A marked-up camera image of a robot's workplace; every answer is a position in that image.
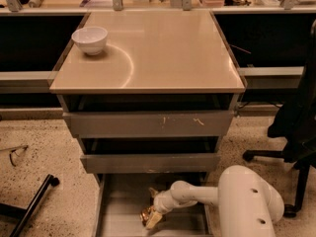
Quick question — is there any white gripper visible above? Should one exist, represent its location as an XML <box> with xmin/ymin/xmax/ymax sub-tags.
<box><xmin>145</xmin><ymin>188</ymin><xmax>179</xmax><ymax>229</ymax></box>

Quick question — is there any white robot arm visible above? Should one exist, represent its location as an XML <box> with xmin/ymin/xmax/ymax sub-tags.
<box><xmin>141</xmin><ymin>165</ymin><xmax>284</xmax><ymax>237</ymax></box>

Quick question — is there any grey bottom drawer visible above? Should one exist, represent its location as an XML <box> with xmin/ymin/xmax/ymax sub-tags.
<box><xmin>92</xmin><ymin>173</ymin><xmax>213</xmax><ymax>237</ymax></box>

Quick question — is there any grey drawer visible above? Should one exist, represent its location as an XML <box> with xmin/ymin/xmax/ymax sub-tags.
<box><xmin>92</xmin><ymin>173</ymin><xmax>213</xmax><ymax>237</ymax></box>
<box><xmin>58</xmin><ymin>94</ymin><xmax>237</xmax><ymax>138</ymax></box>
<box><xmin>81</xmin><ymin>137</ymin><xmax>219</xmax><ymax>174</ymax></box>

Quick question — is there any grey middle drawer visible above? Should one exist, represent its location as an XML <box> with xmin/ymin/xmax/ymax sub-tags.
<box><xmin>81</xmin><ymin>137</ymin><xmax>219</xmax><ymax>174</ymax></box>

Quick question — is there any grey drawer cabinet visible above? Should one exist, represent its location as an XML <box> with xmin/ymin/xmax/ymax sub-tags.
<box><xmin>48</xmin><ymin>9</ymin><xmax>247</xmax><ymax>237</ymax></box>

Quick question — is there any grey top drawer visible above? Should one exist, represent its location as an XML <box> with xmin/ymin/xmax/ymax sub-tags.
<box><xmin>58</xmin><ymin>94</ymin><xmax>237</xmax><ymax>138</ymax></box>

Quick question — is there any black chair base leg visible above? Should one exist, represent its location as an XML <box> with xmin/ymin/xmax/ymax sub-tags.
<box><xmin>0</xmin><ymin>174</ymin><xmax>59</xmax><ymax>237</ymax></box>

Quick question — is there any black office chair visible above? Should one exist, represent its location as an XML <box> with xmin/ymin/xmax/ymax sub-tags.
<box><xmin>243</xmin><ymin>21</ymin><xmax>316</xmax><ymax>218</ymax></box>

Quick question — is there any white ceramic bowl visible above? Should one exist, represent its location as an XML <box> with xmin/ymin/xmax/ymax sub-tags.
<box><xmin>71</xmin><ymin>27</ymin><xmax>108</xmax><ymax>55</ymax></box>

